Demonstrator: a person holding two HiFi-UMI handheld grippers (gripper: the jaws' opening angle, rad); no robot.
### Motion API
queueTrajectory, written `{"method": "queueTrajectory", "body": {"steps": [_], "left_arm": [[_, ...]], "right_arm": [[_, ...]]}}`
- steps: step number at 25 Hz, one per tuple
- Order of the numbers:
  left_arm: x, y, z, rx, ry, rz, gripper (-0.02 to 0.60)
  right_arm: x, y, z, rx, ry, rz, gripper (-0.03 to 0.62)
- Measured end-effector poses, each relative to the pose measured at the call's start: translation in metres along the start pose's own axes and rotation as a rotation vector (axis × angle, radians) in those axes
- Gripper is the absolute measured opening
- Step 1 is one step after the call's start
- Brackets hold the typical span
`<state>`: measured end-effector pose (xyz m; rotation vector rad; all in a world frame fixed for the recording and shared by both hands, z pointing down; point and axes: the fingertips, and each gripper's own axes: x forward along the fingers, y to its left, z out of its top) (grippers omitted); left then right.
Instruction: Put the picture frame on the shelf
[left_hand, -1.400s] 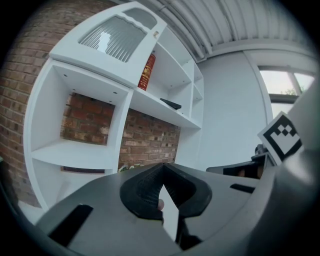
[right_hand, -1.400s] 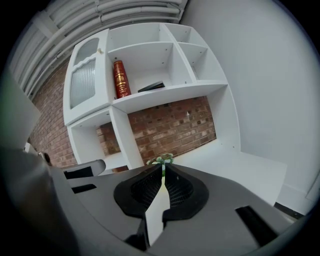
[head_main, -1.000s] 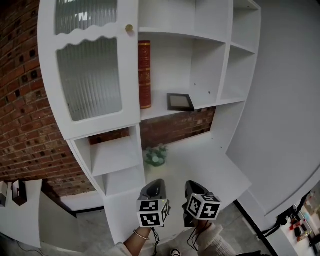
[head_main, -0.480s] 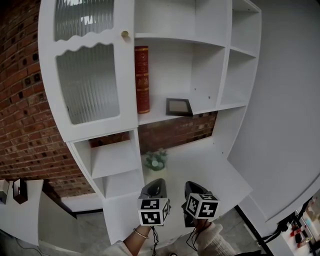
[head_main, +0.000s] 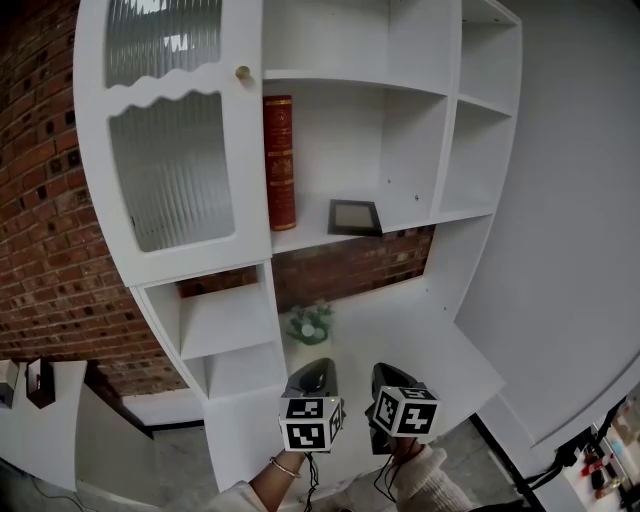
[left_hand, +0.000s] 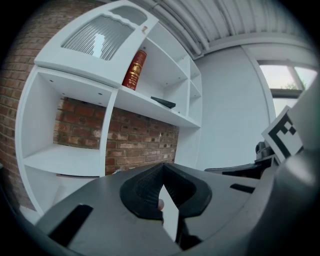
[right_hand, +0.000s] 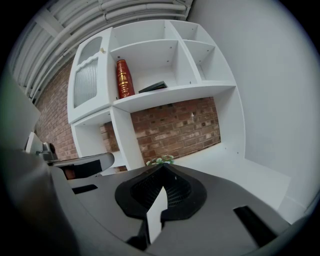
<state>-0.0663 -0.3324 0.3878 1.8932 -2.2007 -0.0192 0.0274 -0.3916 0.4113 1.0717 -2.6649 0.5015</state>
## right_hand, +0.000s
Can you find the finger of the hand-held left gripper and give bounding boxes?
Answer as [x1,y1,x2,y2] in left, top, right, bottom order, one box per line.
[47,152,115,181]

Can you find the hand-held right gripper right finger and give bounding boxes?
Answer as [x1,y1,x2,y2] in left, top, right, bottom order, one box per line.
[146,164,292,256]

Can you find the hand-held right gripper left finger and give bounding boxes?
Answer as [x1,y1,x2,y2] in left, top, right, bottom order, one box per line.
[51,164,165,251]

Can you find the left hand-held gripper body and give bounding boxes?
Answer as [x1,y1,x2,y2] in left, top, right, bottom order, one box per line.
[36,142,59,162]

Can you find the dark picture frame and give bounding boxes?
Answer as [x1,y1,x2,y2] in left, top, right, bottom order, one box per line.
[138,80,168,94]

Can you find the white desk with shelving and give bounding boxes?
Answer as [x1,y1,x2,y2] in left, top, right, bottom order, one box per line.
[67,19,308,225]

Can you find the small green potted plant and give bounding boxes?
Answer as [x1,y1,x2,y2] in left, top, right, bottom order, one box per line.
[145,154,175,166]

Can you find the ribbed glass cabinet door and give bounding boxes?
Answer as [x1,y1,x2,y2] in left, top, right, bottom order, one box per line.
[67,27,113,123]

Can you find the red hardcover book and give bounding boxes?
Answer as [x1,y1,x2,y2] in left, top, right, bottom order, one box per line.
[116,59,136,100]

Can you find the white ceiling pipes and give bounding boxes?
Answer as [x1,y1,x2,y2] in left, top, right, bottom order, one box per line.
[9,0,193,101]

